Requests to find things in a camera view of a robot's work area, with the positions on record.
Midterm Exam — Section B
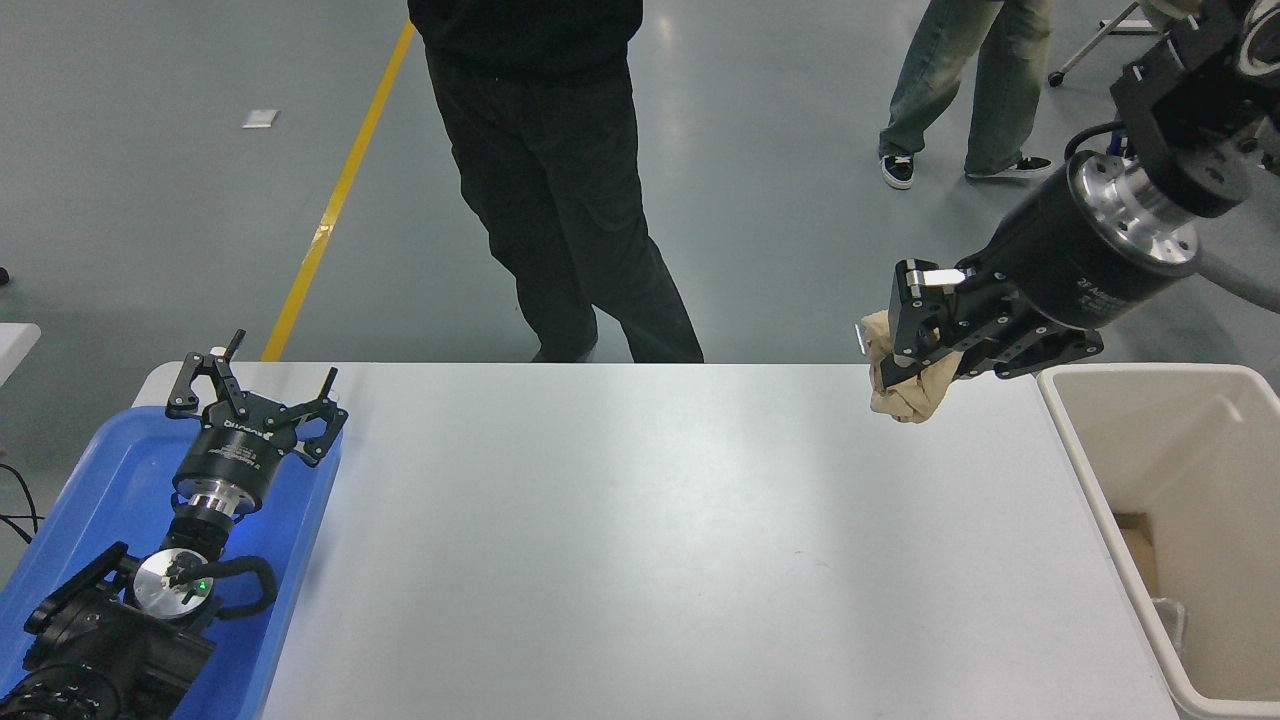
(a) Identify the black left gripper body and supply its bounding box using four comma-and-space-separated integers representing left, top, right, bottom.
173, 396, 302, 502

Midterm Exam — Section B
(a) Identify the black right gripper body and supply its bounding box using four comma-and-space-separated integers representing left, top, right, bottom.
963, 155, 1199, 333

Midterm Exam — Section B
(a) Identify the tan paper ball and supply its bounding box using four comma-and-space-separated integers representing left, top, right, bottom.
860, 310, 966, 426

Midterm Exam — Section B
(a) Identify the blue plastic tray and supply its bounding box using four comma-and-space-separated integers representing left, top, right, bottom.
0, 405, 344, 720

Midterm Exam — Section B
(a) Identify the grey-seat office chair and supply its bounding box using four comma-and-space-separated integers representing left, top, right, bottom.
1195, 230, 1280, 316

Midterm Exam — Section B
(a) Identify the white side table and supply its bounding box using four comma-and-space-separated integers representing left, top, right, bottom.
0, 323, 41, 386

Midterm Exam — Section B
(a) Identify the brown cardboard piece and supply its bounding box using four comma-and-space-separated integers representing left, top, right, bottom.
1112, 512, 1161, 598

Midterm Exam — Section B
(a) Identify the white-legged office chair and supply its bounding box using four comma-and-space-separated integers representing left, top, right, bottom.
1047, 0, 1161, 88

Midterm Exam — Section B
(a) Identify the person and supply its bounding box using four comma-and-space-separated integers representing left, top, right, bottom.
878, 0, 1056, 191
408, 0, 704, 364

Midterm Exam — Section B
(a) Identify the large pale bin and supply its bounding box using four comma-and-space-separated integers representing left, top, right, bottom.
1037, 363, 1280, 720

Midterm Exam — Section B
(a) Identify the clear plastic scrap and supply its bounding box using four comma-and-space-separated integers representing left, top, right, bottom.
1150, 597, 1189, 658

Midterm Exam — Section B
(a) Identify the black floor cable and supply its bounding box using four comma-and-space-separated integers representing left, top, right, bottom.
0, 463, 41, 546

